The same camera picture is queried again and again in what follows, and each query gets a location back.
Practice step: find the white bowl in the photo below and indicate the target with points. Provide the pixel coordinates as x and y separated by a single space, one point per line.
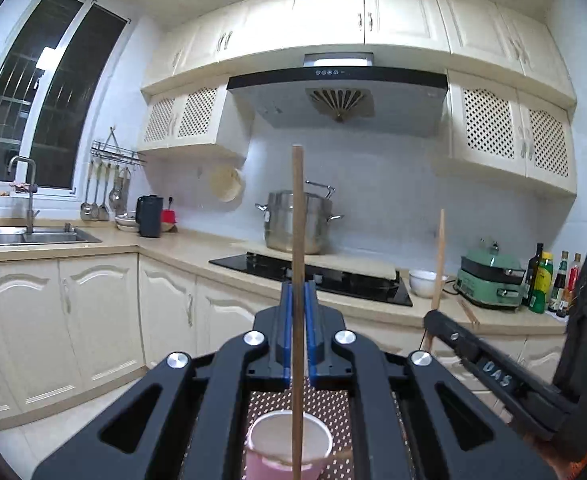
423 282

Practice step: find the red container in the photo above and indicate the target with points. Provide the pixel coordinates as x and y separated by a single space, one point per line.
169 217

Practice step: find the stack of bowls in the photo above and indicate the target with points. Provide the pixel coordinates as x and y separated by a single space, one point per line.
126 223

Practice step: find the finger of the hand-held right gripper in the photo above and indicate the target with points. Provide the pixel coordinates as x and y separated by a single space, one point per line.
493 375

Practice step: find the round woven lid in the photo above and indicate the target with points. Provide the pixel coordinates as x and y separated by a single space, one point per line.
226 182

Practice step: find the dark sliding window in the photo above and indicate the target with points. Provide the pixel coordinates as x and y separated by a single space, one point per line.
53 85

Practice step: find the wall utensil rack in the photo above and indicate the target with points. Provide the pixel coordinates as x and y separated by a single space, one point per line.
115 152

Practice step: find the green electric grill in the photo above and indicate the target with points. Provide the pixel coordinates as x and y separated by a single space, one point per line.
488 280

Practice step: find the hanging metal skimmer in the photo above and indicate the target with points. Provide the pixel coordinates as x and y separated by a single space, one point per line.
117 195

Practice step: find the cream lower cabinets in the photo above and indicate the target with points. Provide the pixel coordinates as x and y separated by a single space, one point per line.
93 320

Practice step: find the metal faucet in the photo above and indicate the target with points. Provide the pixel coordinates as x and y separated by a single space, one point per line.
29 195

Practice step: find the dark oil bottle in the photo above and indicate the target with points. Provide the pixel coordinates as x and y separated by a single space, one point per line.
534 280

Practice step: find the brown polka dot tablecloth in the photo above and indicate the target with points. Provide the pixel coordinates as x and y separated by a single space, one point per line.
333 405

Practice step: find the stainless steel sink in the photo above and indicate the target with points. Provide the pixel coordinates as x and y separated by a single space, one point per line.
48 235

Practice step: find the large lattice door cabinet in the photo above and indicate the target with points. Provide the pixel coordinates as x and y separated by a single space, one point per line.
493 120

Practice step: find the pink cup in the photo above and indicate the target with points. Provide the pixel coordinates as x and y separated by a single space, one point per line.
268 460

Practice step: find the small lattice door cabinet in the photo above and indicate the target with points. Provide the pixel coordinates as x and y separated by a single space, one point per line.
193 115

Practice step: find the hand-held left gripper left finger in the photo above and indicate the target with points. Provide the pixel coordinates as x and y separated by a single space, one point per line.
287 325

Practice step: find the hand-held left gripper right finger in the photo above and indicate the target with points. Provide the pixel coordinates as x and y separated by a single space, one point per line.
312 325

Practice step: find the red sauce bottle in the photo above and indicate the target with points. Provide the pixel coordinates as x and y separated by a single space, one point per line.
571 290

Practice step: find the black electric kettle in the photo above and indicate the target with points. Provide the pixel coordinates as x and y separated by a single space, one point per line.
149 217

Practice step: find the dark sauce bottle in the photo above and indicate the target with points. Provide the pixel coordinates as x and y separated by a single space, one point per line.
558 290

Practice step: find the stainless steel steamer pot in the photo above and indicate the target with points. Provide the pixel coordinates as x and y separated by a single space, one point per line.
281 225

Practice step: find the cream upper cabinets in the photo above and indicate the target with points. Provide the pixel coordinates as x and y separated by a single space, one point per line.
323 15

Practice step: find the yellow green bottle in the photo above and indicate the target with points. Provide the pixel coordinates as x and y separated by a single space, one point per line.
541 295

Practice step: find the light wooden chopstick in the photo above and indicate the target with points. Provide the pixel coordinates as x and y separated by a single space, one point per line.
298 260
469 315
440 260

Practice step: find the cream cabinets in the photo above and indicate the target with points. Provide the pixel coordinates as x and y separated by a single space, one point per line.
323 15
93 320

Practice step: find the range hood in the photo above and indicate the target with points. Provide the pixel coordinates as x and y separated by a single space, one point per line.
283 105

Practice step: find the black gas stove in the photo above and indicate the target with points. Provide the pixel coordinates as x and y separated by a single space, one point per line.
253 266

